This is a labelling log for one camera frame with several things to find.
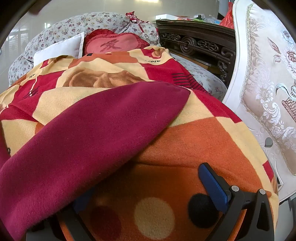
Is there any maroon knit garment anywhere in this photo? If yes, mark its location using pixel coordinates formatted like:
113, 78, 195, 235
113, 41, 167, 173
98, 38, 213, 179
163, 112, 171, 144
0, 82, 191, 241

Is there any grey patterned cloth pile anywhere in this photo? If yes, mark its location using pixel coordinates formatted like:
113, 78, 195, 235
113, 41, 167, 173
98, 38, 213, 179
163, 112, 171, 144
8, 11, 228, 102

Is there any red plastic bag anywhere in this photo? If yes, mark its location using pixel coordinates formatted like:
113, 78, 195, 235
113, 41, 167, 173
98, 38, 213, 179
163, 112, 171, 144
219, 2, 234, 29

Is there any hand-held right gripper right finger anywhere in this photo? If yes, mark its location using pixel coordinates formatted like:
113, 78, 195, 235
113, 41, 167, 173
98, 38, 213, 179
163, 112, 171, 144
198, 163, 275, 241

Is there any white pillow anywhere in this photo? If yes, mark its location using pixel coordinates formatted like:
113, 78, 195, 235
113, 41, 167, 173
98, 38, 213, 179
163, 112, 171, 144
33, 32, 85, 66

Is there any clear plastic bag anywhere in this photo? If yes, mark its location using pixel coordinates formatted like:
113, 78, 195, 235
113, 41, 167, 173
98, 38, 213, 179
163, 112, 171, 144
203, 15, 222, 25

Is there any red heart-shaped cushion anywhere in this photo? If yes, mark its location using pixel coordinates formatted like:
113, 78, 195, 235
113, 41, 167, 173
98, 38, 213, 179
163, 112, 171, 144
82, 29, 151, 57

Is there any black plastic crate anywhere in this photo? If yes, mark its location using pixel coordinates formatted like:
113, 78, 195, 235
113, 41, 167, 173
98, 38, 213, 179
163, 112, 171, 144
155, 19, 236, 87

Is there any white patterned cloth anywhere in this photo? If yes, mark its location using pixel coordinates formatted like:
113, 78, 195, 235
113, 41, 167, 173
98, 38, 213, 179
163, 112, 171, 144
222, 0, 296, 204

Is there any red orange checkered blanket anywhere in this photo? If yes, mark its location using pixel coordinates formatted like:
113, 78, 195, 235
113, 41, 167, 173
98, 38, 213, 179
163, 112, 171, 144
0, 46, 280, 241

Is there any red floral cloth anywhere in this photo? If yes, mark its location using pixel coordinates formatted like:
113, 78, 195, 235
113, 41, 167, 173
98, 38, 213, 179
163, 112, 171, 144
125, 11, 153, 37

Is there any white flat box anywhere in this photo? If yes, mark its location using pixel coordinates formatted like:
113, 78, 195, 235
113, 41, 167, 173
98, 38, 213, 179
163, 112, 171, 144
155, 14, 183, 21

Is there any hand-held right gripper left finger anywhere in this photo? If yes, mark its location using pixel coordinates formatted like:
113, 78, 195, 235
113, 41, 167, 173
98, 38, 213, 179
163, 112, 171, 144
26, 189, 95, 241

